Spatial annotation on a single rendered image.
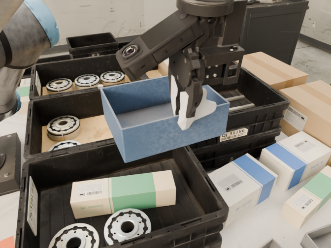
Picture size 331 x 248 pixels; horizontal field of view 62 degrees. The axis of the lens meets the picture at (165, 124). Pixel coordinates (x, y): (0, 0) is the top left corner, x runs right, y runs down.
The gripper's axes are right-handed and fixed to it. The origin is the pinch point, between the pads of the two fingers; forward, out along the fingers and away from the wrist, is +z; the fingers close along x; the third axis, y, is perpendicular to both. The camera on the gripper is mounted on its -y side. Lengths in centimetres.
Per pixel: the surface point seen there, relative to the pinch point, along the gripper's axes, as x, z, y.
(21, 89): 93, 45, -37
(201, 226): -9.5, 19.3, 2.1
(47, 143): 38, 32, -26
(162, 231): -8.2, 18.2, -5.5
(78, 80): 72, 32, -12
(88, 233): 0.5, 26.2, -18.7
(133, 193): 5.2, 23.4, -7.5
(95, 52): 185, 75, 10
